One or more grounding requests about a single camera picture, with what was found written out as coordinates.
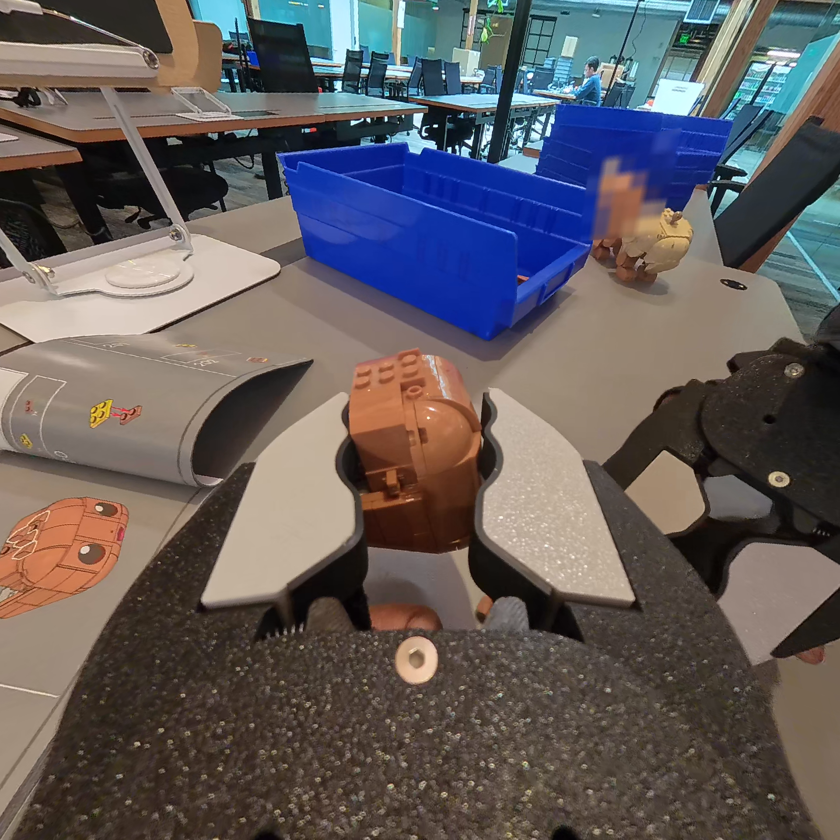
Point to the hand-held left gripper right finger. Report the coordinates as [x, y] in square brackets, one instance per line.
[551, 518]

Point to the wood-rimmed black board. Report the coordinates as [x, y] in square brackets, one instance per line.
[190, 46]

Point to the row of black office chairs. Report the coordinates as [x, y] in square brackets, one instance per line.
[433, 69]

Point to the person's right hand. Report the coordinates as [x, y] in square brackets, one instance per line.
[810, 653]

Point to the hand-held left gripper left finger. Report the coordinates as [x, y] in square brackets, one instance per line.
[275, 518]

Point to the long brown desk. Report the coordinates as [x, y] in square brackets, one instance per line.
[295, 111]

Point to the wooden building column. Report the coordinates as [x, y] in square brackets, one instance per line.
[735, 52]

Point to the lego instruction booklet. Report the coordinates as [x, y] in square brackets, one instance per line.
[131, 407]

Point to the black desk grommet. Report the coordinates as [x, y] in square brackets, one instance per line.
[733, 284]

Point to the brown lego head model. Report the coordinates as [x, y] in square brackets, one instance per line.
[420, 459]

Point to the black building column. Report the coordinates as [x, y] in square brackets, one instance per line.
[508, 79]

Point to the white sign board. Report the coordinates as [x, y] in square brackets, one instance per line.
[679, 97]

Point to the blue plastic parts bin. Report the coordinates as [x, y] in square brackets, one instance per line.
[426, 262]

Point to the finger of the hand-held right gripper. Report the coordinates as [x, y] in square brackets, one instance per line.
[669, 489]
[768, 590]

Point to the black office chair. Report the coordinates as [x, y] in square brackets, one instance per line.
[170, 187]

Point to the stack of blue bins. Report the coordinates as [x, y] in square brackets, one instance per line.
[630, 131]

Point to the tan lego creature model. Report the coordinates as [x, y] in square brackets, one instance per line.
[663, 246]

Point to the black monitor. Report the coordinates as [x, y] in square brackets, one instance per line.
[282, 52]

